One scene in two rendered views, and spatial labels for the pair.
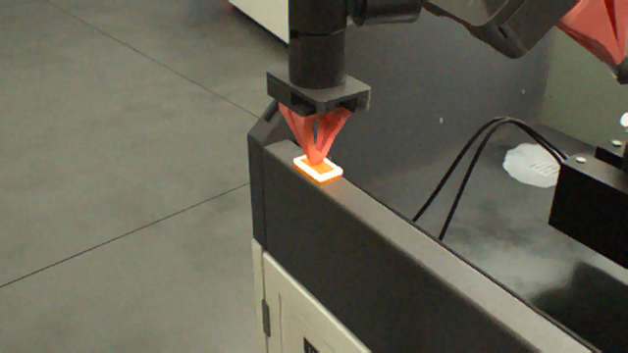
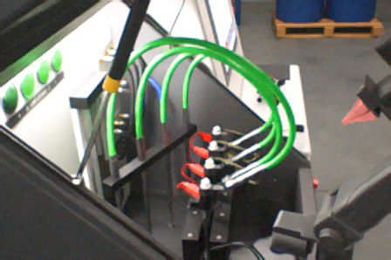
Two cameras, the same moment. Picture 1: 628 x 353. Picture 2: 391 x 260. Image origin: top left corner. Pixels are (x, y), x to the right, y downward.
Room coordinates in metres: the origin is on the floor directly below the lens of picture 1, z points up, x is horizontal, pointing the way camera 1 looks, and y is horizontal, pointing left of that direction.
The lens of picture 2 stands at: (1.17, 0.23, 1.67)
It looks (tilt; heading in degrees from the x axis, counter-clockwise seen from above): 29 degrees down; 224
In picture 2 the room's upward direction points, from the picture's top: 2 degrees counter-clockwise
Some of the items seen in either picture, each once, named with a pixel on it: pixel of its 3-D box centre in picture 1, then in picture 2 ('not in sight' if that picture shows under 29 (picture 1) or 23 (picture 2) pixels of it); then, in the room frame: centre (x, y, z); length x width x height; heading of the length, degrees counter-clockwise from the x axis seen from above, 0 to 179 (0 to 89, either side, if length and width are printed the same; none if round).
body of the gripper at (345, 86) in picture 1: (317, 61); not in sight; (0.63, 0.00, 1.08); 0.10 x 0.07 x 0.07; 35
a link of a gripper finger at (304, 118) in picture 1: (310, 121); not in sight; (0.64, 0.01, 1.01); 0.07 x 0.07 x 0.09; 35
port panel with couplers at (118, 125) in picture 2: not in sight; (114, 89); (0.54, -0.67, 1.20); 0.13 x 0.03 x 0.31; 35
